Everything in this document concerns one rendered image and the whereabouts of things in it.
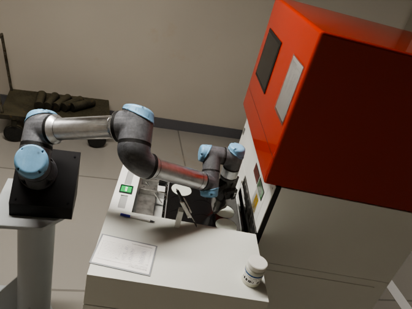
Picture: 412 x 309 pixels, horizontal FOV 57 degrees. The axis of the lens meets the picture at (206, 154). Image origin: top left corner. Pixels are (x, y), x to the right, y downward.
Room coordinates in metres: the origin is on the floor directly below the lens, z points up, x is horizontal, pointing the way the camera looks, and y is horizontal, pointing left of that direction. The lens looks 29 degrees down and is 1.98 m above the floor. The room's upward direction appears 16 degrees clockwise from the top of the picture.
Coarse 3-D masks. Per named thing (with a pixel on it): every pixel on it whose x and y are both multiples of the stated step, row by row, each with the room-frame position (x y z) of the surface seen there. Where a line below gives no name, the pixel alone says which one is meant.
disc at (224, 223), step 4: (220, 220) 1.41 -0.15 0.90; (224, 220) 1.42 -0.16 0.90; (228, 220) 1.43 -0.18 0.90; (216, 224) 1.38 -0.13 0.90; (220, 224) 1.38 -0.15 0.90; (224, 224) 1.39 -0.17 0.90; (228, 224) 1.40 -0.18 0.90; (232, 224) 1.41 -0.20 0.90; (224, 228) 1.37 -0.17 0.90; (228, 228) 1.37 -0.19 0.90; (232, 228) 1.38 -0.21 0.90; (236, 228) 1.39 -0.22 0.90
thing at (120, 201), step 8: (120, 176) 1.45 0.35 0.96; (128, 176) 1.48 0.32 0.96; (136, 176) 1.49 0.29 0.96; (120, 184) 1.39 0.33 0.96; (128, 184) 1.42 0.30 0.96; (136, 184) 1.43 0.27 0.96; (136, 192) 1.37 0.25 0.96; (112, 200) 1.27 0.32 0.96; (120, 200) 1.29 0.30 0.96; (128, 200) 1.30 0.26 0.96; (112, 208) 1.22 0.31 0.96; (120, 208) 1.23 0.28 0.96; (128, 208) 1.24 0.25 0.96
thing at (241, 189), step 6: (240, 186) 1.72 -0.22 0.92; (240, 192) 1.72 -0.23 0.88; (240, 198) 1.68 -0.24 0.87; (246, 198) 1.59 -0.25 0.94; (240, 204) 1.62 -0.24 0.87; (246, 204) 1.53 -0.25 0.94; (240, 210) 1.58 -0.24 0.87; (246, 210) 1.49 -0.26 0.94; (240, 216) 1.54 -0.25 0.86; (246, 216) 1.46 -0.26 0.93; (246, 222) 1.43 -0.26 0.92; (246, 228) 1.45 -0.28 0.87; (252, 228) 1.37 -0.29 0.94
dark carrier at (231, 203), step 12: (168, 192) 1.52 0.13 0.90; (192, 192) 1.57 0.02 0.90; (168, 204) 1.42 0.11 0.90; (180, 204) 1.45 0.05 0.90; (192, 204) 1.47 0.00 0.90; (204, 204) 1.50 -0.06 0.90; (228, 204) 1.55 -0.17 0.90; (168, 216) 1.34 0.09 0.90; (192, 216) 1.38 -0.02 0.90; (204, 216) 1.41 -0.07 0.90; (216, 216) 1.43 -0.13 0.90
